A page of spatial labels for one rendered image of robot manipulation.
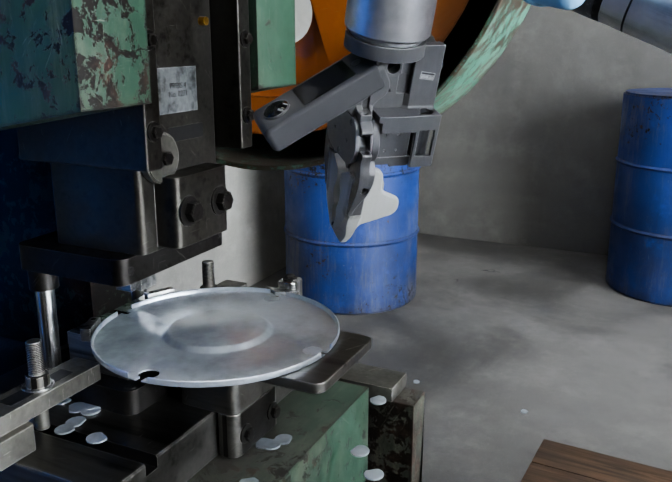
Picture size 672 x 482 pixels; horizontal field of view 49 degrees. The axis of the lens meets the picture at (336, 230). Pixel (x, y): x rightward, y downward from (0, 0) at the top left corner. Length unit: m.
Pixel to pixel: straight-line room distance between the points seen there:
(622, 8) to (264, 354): 0.50
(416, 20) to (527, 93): 3.46
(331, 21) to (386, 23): 0.55
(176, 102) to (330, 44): 0.37
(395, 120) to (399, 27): 0.08
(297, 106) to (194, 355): 0.33
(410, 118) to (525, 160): 3.46
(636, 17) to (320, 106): 0.27
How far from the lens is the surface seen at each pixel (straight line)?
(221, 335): 0.88
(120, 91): 0.73
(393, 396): 1.09
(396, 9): 0.62
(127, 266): 0.84
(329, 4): 1.17
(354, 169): 0.68
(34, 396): 0.87
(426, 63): 0.68
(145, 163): 0.78
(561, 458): 1.53
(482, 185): 4.20
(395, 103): 0.68
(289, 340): 0.88
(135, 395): 0.90
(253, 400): 0.91
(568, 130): 4.06
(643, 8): 0.68
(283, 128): 0.64
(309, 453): 0.93
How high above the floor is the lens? 1.13
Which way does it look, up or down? 15 degrees down
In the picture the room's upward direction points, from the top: straight up
